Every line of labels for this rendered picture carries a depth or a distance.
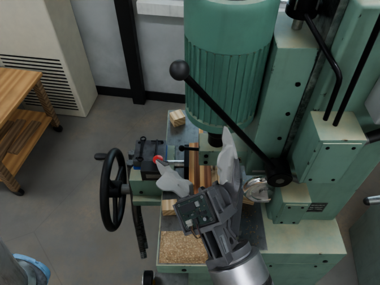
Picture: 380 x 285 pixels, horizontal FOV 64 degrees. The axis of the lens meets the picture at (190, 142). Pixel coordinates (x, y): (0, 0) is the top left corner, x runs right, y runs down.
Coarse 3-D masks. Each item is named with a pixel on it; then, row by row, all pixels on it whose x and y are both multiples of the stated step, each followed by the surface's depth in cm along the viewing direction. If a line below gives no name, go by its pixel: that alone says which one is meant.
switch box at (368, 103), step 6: (378, 78) 56; (378, 84) 56; (372, 90) 58; (378, 90) 56; (372, 96) 58; (378, 96) 56; (366, 102) 60; (372, 102) 58; (378, 102) 56; (366, 108) 60; (372, 108) 58; (378, 108) 56; (372, 114) 58; (378, 114) 56; (378, 120) 56
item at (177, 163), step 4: (188, 144) 96; (184, 152) 94; (188, 152) 94; (184, 156) 93; (188, 156) 93; (168, 160) 97; (172, 160) 97; (176, 160) 97; (180, 160) 97; (184, 160) 92; (188, 160) 92; (176, 164) 96; (180, 164) 96; (184, 164) 91; (188, 164) 92; (184, 168) 91; (188, 168) 91; (184, 172) 93; (188, 172) 93; (184, 176) 94; (188, 176) 95
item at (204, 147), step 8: (200, 136) 89; (232, 136) 89; (200, 144) 87; (208, 144) 87; (240, 144) 87; (200, 152) 86; (208, 152) 85; (216, 152) 85; (240, 152) 85; (200, 160) 88; (208, 160) 88; (216, 160) 88
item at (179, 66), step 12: (180, 60) 51; (180, 72) 50; (192, 84) 53; (204, 96) 55; (216, 108) 57; (228, 120) 60; (240, 132) 63; (252, 144) 66; (264, 156) 69; (276, 168) 72; (288, 168) 72; (276, 180) 73; (288, 180) 73
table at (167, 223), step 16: (176, 128) 114; (192, 128) 114; (176, 144) 109; (160, 224) 89; (176, 224) 89; (160, 240) 86; (160, 272) 86; (176, 272) 85; (192, 272) 85; (208, 272) 85
